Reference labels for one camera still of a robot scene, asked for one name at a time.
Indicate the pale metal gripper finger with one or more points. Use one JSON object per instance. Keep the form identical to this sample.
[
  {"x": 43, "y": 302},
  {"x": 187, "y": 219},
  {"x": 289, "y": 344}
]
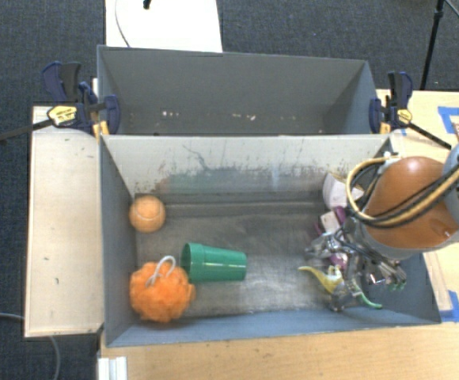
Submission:
[
  {"x": 326, "y": 245},
  {"x": 344, "y": 297}
]

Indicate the yellow and green toy dinosaur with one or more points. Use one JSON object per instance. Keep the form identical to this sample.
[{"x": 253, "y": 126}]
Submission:
[{"x": 326, "y": 278}]

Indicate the white and purple spray bottle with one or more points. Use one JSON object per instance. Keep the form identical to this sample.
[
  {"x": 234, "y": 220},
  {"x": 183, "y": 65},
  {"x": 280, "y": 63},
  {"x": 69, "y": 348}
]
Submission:
[{"x": 336, "y": 192}]

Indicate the green plastic cup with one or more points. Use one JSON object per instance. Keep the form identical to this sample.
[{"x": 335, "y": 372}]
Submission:
[{"x": 217, "y": 267}]

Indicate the grey metal bin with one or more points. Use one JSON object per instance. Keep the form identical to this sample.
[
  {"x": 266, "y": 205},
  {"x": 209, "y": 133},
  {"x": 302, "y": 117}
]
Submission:
[{"x": 229, "y": 164}]

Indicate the orange bath pouf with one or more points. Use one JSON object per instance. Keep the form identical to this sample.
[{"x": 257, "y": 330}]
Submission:
[{"x": 160, "y": 295}]

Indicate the orange ball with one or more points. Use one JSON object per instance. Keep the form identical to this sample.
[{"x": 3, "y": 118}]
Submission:
[{"x": 147, "y": 214}]

